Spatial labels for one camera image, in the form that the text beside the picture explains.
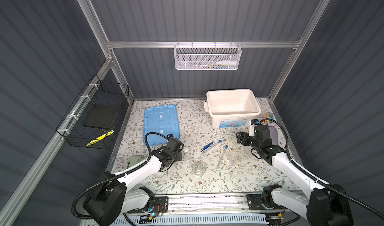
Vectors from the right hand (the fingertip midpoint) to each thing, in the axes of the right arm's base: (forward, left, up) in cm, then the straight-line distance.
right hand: (244, 135), depth 86 cm
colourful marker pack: (0, -10, +12) cm, 15 cm away
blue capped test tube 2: (-11, +14, -10) cm, 21 cm away
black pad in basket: (0, +76, +19) cm, 78 cm away
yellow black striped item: (-12, +70, +19) cm, 74 cm away
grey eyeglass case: (+5, -22, -9) cm, 24 cm away
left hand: (-8, +39, -7) cm, 40 cm away
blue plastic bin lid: (+20, +53, -10) cm, 57 cm away
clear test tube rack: (-9, +3, -11) cm, 14 cm away
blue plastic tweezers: (-2, +22, -11) cm, 24 cm away
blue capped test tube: (0, +16, -12) cm, 20 cm away
